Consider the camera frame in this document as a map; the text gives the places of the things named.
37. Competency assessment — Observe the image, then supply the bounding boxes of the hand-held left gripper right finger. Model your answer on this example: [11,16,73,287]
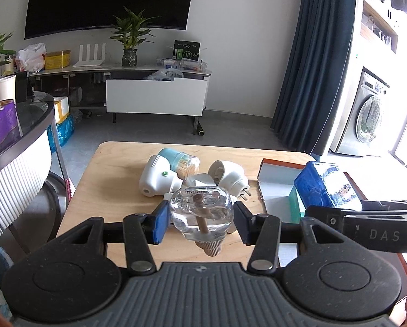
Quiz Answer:
[233,201,344,276]

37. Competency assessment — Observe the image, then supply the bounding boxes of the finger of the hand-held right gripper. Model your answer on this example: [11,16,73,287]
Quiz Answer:
[361,199,407,212]
[305,205,344,230]

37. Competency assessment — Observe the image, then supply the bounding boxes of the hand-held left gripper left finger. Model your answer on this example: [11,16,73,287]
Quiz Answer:
[55,200,172,276]

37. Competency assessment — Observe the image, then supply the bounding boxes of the blue packet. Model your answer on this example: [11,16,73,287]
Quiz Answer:
[294,161,362,212]

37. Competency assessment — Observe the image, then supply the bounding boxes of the clear liquid refill bottle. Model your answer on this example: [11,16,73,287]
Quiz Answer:
[169,187,236,257]

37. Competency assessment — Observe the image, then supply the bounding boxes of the white vaporizer with green button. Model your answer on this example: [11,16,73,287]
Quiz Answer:
[139,155,180,197]

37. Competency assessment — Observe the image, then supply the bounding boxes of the white plug-in vaporizer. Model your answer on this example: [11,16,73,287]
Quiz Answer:
[208,160,252,201]

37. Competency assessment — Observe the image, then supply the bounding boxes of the orange-edged cardboard box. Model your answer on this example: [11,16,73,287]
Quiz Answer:
[257,158,407,280]

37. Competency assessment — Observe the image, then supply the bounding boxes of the white cube charger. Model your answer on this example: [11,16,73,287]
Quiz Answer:
[190,173,218,189]

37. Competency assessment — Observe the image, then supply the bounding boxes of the teal toothpick holder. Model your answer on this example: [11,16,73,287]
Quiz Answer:
[157,148,201,181]

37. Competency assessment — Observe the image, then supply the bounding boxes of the silver washing machine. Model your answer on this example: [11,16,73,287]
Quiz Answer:
[329,68,391,159]

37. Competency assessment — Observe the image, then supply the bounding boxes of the white cabinet drawer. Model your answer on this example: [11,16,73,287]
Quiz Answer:
[106,77,209,117]

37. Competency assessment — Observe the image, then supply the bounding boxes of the blue plastic bag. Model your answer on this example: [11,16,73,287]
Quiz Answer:
[47,114,75,152]

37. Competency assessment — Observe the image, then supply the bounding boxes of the grey plastic bag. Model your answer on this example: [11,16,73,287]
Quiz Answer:
[143,68,184,81]

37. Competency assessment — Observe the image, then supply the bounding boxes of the white and yellow carton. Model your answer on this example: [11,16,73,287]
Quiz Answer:
[53,96,71,125]

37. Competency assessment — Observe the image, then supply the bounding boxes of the tv cabinet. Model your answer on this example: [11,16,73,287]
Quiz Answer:
[30,63,213,133]

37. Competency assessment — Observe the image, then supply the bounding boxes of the dark blue curtain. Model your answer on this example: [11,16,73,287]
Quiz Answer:
[270,0,358,155]

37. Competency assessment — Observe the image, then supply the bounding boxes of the clear plastic box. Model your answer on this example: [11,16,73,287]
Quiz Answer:
[156,58,182,69]
[180,58,208,73]

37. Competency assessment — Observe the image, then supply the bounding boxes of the round glass table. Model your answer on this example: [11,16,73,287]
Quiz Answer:
[0,90,59,239]

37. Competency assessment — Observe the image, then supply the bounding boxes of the green and black box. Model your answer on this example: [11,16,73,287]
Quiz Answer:
[173,40,201,62]

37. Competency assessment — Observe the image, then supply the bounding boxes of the white router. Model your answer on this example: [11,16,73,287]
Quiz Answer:
[72,43,109,68]

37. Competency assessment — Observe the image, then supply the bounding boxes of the purple box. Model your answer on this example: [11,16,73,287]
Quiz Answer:
[0,99,23,155]

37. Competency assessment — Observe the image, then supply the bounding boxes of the potted plant in dark vase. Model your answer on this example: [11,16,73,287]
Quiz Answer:
[108,6,161,67]

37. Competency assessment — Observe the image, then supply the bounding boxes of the yellow box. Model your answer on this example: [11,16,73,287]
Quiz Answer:
[44,50,71,69]

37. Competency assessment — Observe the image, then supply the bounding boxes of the black stand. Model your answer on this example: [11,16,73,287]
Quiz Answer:
[14,71,30,103]

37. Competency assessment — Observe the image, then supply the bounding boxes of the white paper cup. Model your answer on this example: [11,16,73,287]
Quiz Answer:
[0,74,17,103]

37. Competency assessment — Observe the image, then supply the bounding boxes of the white plastic bag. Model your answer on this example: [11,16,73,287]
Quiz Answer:
[17,43,47,73]

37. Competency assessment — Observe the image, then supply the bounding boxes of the black television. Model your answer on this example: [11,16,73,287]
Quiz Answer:
[24,0,197,40]

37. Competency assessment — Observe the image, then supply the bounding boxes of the wooden wall shelf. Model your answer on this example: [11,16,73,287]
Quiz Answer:
[360,0,399,54]

